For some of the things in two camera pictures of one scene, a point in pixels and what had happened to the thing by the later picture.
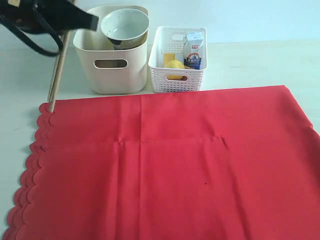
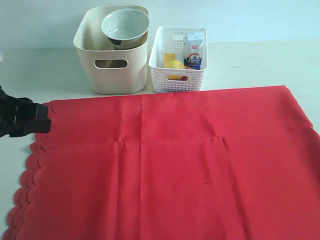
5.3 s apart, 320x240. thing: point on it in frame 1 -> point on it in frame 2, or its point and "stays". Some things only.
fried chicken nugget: (184, 78) stays
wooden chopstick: (52, 106) -> (109, 63)
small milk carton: (192, 44) stays
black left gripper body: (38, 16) -> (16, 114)
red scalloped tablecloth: (241, 163) stays
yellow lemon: (174, 64) stays
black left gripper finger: (75, 18) -> (40, 111)
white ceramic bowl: (123, 24) stays
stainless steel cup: (119, 44) stays
